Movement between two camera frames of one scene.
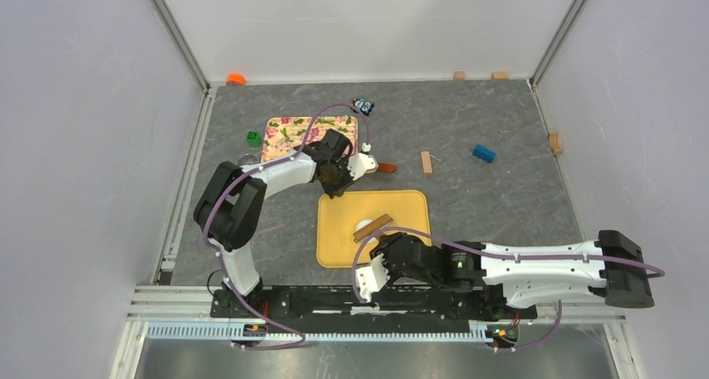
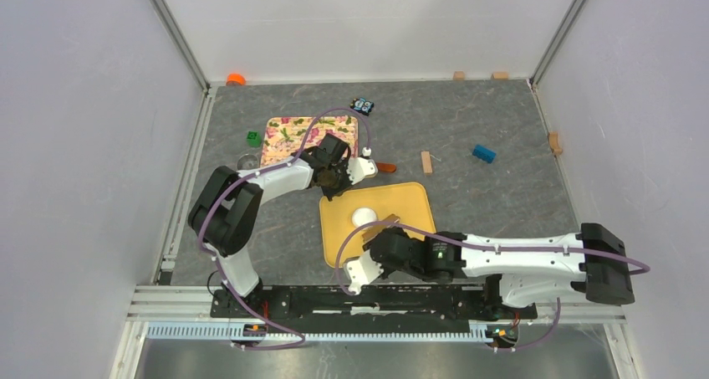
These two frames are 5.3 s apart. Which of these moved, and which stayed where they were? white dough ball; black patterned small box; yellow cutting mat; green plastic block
Moved: white dough ball
Stayed: green plastic block; black patterned small box; yellow cutting mat
